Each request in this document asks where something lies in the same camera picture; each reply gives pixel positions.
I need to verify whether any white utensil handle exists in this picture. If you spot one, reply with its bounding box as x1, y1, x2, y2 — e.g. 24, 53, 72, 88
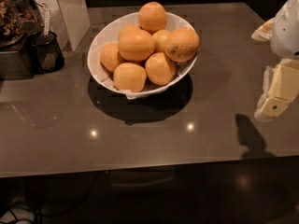
40, 3, 50, 36

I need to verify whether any small middle orange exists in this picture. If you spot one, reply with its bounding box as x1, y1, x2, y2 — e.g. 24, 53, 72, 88
152, 29, 170, 52

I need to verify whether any large centre orange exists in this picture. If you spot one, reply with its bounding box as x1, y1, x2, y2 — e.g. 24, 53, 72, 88
118, 30, 155, 62

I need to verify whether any white ceramic bowl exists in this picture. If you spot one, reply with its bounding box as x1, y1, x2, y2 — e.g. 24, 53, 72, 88
87, 12, 197, 100

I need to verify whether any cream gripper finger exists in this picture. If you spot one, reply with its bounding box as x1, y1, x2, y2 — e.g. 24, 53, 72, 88
251, 18, 274, 42
254, 59, 299, 121

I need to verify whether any hidden back orange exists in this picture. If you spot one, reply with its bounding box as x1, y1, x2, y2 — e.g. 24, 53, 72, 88
118, 23, 140, 39

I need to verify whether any black mesh cup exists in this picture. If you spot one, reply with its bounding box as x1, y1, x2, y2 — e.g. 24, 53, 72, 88
26, 31, 64, 74

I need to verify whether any white upright board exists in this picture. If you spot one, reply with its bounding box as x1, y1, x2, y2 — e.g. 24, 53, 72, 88
36, 0, 91, 51

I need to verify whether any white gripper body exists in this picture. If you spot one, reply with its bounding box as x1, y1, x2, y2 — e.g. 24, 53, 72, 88
270, 0, 299, 59

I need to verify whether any glass jar with granola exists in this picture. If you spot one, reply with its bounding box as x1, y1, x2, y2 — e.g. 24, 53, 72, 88
0, 0, 37, 49

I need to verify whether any dark metal box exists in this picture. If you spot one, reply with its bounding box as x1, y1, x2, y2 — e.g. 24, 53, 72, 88
0, 44, 34, 80

